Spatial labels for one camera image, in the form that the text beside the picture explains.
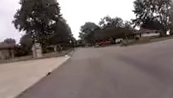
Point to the red vehicle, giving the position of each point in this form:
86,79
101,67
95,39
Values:
104,43

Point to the group of trees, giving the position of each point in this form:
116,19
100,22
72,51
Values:
105,31

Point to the white vehicle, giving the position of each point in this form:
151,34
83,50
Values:
119,40

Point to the grey asphalt road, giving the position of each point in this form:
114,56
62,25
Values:
113,77

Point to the small pale shed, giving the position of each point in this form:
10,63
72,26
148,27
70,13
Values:
36,50

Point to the large dark tree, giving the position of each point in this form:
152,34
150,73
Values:
39,19

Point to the pale low house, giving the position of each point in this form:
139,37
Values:
149,34

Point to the pale concrete driveway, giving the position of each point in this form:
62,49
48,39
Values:
8,78

